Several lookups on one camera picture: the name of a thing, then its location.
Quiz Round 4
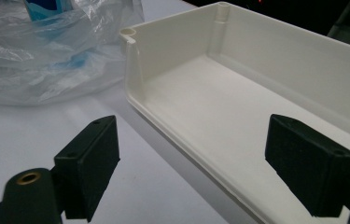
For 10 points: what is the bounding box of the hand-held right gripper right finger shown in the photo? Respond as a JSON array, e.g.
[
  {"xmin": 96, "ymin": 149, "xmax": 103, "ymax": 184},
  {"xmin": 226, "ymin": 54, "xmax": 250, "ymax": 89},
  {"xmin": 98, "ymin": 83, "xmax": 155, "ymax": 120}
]
[{"xmin": 264, "ymin": 113, "xmax": 350, "ymax": 218}]

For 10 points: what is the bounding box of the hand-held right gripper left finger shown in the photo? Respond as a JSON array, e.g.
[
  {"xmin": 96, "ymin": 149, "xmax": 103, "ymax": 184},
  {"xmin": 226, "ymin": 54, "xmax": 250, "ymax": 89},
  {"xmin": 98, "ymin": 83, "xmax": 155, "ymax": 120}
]
[{"xmin": 53, "ymin": 115, "xmax": 121, "ymax": 223}]

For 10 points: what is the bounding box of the white plastic storage tray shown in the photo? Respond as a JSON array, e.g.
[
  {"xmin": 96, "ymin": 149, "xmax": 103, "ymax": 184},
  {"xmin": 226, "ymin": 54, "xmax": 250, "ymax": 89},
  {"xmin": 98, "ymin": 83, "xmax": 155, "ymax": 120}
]
[{"xmin": 119, "ymin": 1, "xmax": 350, "ymax": 224}]

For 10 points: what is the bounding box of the clear plastic bag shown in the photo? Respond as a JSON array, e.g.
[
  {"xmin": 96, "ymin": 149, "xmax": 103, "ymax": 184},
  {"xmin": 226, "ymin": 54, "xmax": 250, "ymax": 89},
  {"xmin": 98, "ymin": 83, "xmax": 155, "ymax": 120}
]
[{"xmin": 0, "ymin": 0, "xmax": 146, "ymax": 106}]

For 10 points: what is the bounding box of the blue and white packet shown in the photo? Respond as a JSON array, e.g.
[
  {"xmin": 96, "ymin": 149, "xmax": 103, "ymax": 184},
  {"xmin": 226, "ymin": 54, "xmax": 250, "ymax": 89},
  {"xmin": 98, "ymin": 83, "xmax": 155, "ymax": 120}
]
[{"xmin": 23, "ymin": 0, "xmax": 75, "ymax": 22}]

